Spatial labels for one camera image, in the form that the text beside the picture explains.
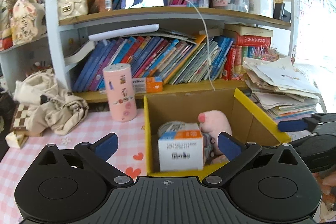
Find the pink plush pig toy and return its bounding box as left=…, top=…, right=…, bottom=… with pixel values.
left=198, top=110, right=232, bottom=158

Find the orange white usmile box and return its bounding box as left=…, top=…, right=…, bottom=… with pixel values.
left=158, top=123, right=204, bottom=172

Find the clear tape roll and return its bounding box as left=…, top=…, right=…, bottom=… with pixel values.
left=157, top=121, right=186, bottom=138

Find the pink checkered table mat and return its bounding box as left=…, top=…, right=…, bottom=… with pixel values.
left=0, top=109, right=147, bottom=223

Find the yellow cardboard box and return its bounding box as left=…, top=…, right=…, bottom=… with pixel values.
left=143, top=89, right=291, bottom=180

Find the stack of papers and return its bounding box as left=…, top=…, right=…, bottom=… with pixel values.
left=243, top=57, right=321, bottom=123

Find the pink cylindrical container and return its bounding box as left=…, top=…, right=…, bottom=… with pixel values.
left=102, top=63, right=137, bottom=122

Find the beige cloth bag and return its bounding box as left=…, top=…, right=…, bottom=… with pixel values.
left=14, top=72, right=89, bottom=137

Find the wooden chessboard box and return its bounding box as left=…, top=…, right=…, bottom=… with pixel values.
left=10, top=104, right=43, bottom=137

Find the white wedge block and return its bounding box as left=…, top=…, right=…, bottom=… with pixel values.
left=5, top=131, right=29, bottom=149

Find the small orange box on shelf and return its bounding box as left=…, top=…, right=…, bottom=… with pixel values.
left=132, top=77, right=163, bottom=94

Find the row of books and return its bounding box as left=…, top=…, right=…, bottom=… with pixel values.
left=72, top=34, right=272, bottom=93

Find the white pen holder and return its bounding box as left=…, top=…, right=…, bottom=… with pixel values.
left=249, top=0, right=274, bottom=18

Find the white desk lamp bar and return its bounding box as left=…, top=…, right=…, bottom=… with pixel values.
left=88, top=24, right=159, bottom=42

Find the white quilted handbag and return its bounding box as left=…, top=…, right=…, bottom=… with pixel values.
left=58, top=0, right=88, bottom=20

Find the white charging cable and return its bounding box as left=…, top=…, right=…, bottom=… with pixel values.
left=167, top=0, right=217, bottom=92

